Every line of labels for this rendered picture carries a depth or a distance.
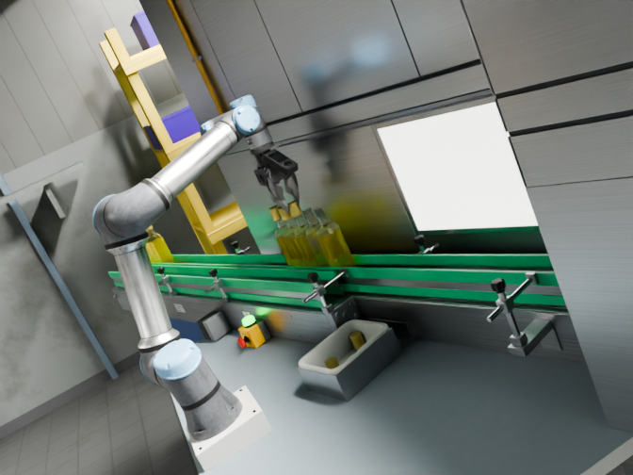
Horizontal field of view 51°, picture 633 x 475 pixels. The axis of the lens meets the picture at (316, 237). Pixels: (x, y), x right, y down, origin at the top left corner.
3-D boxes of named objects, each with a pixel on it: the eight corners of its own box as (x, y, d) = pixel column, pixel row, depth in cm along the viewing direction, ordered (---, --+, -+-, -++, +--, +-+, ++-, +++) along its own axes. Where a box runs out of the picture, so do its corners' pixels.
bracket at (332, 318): (363, 316, 195) (353, 295, 193) (341, 334, 190) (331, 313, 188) (355, 315, 198) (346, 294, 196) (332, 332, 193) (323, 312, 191)
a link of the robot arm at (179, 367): (188, 410, 165) (159, 368, 161) (170, 401, 176) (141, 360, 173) (225, 380, 170) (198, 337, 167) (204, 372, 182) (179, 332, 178)
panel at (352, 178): (555, 225, 155) (508, 89, 146) (548, 231, 154) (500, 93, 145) (323, 235, 228) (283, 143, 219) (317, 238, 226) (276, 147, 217)
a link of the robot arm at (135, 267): (163, 399, 174) (97, 198, 166) (144, 389, 186) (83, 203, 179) (203, 380, 180) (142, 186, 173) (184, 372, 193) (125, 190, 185)
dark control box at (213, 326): (233, 330, 247) (222, 311, 245) (216, 342, 243) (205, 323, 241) (221, 328, 254) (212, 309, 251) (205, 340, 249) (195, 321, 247)
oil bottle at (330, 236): (364, 281, 201) (336, 218, 195) (351, 290, 198) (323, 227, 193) (352, 280, 206) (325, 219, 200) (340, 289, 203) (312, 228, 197)
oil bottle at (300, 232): (340, 279, 211) (313, 220, 205) (328, 288, 208) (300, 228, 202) (329, 279, 215) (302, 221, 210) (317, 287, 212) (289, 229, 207)
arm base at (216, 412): (198, 449, 166) (177, 418, 164) (187, 427, 180) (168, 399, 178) (249, 413, 170) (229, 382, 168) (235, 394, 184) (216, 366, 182)
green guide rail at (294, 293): (328, 306, 193) (316, 283, 191) (326, 308, 193) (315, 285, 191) (117, 285, 334) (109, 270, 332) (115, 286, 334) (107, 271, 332)
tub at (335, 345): (403, 350, 179) (391, 322, 176) (347, 401, 167) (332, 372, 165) (361, 343, 193) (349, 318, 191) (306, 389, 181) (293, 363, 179)
